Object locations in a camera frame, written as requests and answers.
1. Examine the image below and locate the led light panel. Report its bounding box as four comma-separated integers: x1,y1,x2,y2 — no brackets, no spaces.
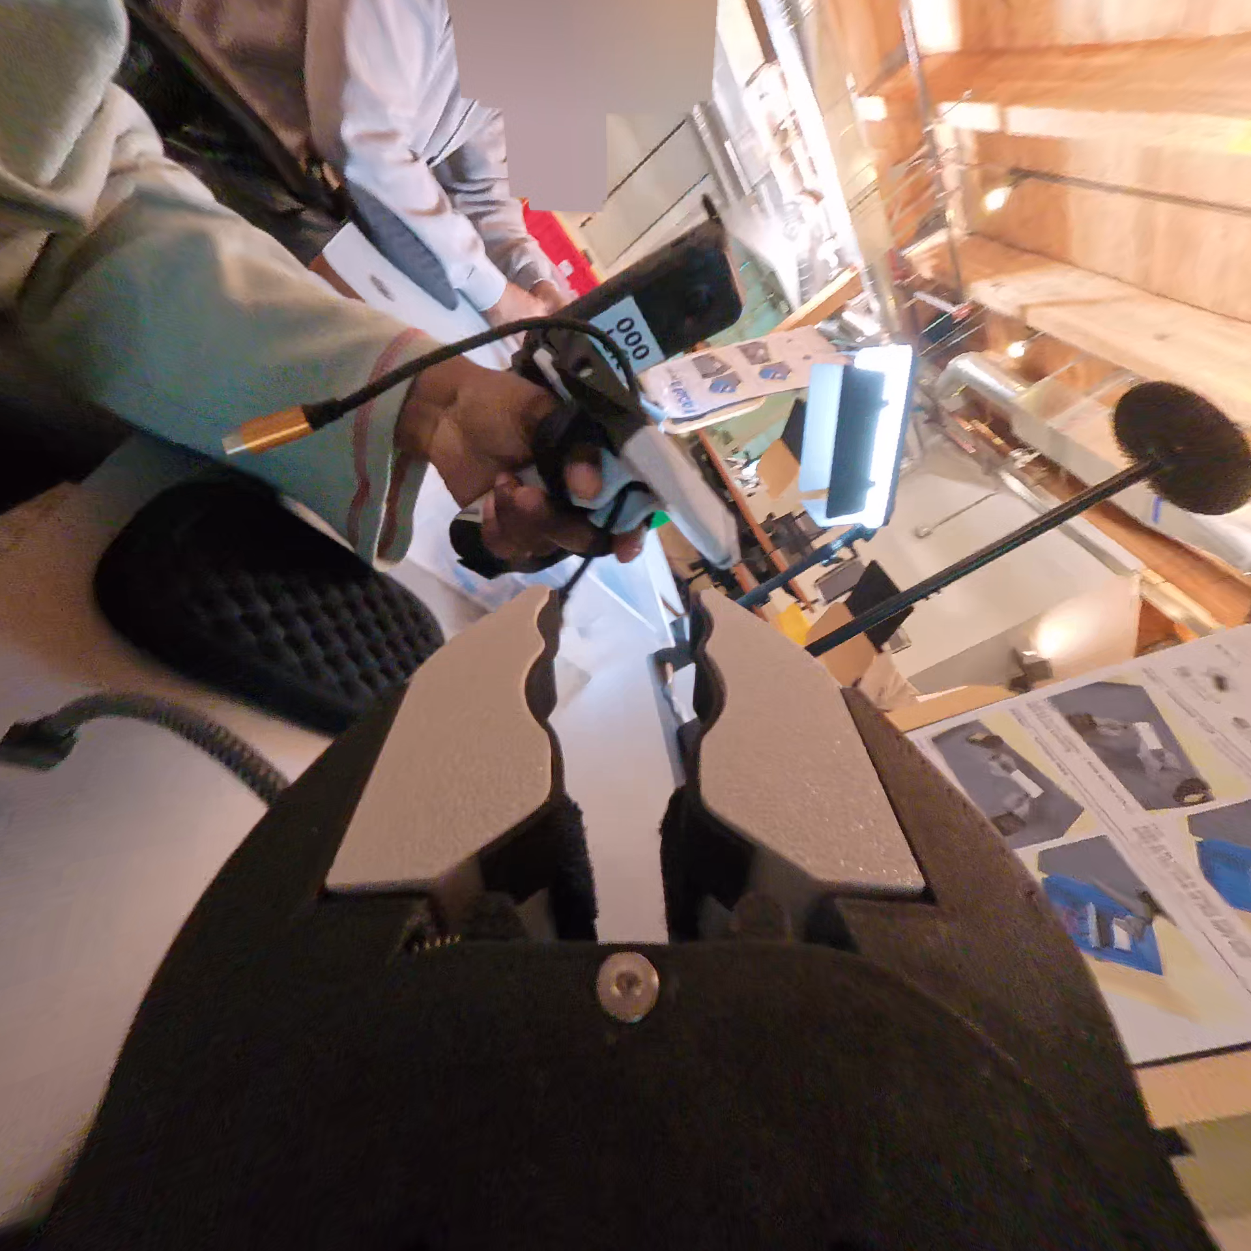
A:
796,343,917,532

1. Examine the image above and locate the black mesh wrist rest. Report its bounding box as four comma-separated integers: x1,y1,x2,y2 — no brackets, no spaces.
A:
90,477,448,736

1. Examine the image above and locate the person's grey hoodie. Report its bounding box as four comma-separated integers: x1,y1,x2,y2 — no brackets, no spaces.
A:
0,0,132,304

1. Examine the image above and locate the silver air duct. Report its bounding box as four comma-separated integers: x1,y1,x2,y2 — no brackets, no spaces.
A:
938,352,1251,627

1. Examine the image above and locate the person's left forearm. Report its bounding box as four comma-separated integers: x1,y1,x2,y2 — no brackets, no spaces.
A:
0,83,445,569

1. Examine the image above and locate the small printed instruction sheet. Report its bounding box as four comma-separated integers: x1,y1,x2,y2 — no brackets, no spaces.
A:
640,325,844,433

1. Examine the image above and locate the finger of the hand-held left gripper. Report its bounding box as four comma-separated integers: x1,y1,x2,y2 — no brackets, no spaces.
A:
624,425,741,570

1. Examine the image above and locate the cardboard box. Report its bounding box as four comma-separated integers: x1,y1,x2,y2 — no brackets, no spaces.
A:
811,600,920,709

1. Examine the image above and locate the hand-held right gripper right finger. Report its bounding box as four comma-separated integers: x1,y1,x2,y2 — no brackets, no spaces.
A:
679,588,927,940

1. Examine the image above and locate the braided usb cable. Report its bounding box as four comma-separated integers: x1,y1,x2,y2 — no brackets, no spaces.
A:
0,693,291,807

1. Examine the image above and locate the red box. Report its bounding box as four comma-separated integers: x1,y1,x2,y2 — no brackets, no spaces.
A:
521,198,601,298

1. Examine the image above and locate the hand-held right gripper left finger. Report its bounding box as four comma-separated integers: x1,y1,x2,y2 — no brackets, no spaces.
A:
324,587,570,940

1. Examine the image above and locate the black foam microphone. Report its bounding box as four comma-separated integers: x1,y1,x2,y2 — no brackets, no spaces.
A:
1112,381,1251,517

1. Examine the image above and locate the person's left hand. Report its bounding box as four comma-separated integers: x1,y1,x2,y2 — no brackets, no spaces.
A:
399,366,676,579

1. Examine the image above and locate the large printed instruction sheet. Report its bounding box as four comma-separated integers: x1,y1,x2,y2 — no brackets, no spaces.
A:
907,629,1251,1069

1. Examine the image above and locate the silver laptop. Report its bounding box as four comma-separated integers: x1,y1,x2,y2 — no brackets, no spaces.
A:
320,223,494,338

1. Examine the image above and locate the black boom pole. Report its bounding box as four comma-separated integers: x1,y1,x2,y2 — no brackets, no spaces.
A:
802,457,1169,658

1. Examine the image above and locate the orange-tipped black cable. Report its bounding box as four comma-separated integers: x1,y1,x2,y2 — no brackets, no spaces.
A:
220,317,646,459

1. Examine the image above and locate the black chair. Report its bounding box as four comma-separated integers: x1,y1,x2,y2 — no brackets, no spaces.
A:
122,0,344,265

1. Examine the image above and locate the blue metal stand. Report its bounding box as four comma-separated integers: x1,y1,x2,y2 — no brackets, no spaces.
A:
728,526,875,612

